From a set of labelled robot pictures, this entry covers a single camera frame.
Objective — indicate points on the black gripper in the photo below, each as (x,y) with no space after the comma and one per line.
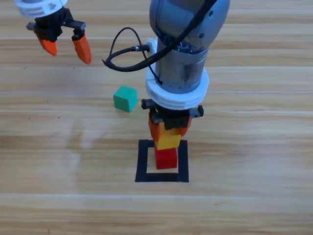
(176,120)
(53,22)

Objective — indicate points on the yellow wooden block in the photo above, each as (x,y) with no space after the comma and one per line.
(168,142)

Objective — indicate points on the red wooden block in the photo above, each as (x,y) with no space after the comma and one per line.
(166,159)

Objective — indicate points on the green wooden block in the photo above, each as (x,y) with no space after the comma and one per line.
(125,99)

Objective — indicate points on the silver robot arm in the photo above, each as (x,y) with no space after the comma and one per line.
(185,36)
(39,1)

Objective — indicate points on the black tape square outline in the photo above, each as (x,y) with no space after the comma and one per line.
(142,161)

